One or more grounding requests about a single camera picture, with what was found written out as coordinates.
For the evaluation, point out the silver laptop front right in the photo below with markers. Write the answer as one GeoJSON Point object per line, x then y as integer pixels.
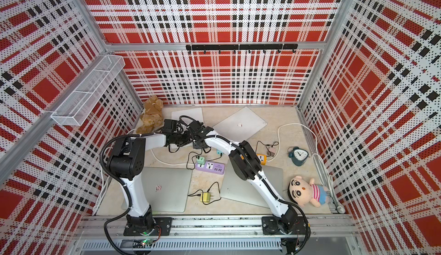
{"type": "Point", "coordinates": [235, 189]}

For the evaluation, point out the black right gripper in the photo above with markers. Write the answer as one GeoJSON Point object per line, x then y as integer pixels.
{"type": "Point", "coordinates": [194, 144]}

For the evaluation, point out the black hook rail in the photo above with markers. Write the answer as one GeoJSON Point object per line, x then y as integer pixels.
{"type": "Point", "coordinates": [242, 47]}

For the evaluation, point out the teal alarm clock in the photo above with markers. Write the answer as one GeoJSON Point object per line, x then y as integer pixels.
{"type": "Point", "coordinates": [298, 156]}

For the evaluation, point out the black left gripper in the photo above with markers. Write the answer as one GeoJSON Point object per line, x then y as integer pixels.
{"type": "Point", "coordinates": [187, 137]}

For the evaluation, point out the black charger cable pink adapter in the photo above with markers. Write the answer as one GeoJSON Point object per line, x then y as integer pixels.
{"type": "Point", "coordinates": [266, 146]}

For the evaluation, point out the black charger cable green adapter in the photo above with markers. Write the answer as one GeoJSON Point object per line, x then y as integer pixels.
{"type": "Point", "coordinates": [190, 164]}

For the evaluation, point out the silver laptop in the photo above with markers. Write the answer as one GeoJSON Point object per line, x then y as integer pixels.
{"type": "Point", "coordinates": [235, 189]}
{"type": "Point", "coordinates": [159, 189]}

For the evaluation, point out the white laptop right back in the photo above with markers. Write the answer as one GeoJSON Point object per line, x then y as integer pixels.
{"type": "Point", "coordinates": [240, 125]}

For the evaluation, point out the black charger cable yellow adapter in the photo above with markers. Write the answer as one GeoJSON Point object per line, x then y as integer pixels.
{"type": "Point", "coordinates": [214, 198]}

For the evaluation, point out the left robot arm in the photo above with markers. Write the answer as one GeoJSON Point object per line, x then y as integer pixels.
{"type": "Point", "coordinates": [122, 158]}

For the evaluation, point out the purple power strip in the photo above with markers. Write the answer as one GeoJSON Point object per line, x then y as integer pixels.
{"type": "Point", "coordinates": [211, 167]}

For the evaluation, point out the brown teddy bear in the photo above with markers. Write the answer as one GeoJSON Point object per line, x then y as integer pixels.
{"type": "Point", "coordinates": [152, 117]}

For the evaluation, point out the pink pig plush toy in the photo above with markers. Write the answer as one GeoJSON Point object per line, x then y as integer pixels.
{"type": "Point", "coordinates": [303, 192]}

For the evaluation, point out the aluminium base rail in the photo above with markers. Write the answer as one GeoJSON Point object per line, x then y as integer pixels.
{"type": "Point", "coordinates": [242, 234]}

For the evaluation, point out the silver laptop front left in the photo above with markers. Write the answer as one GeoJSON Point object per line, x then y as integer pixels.
{"type": "Point", "coordinates": [159, 189]}

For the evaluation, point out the yellow power strip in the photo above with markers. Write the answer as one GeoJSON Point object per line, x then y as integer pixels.
{"type": "Point", "coordinates": [262, 159]}

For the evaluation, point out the white laptop left back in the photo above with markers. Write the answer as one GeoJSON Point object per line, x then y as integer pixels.
{"type": "Point", "coordinates": [195, 113]}

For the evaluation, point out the white laptop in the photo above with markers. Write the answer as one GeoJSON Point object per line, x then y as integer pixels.
{"type": "Point", "coordinates": [240, 125]}
{"type": "Point", "coordinates": [195, 113]}

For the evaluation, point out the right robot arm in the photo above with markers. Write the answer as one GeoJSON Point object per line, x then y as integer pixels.
{"type": "Point", "coordinates": [247, 167]}

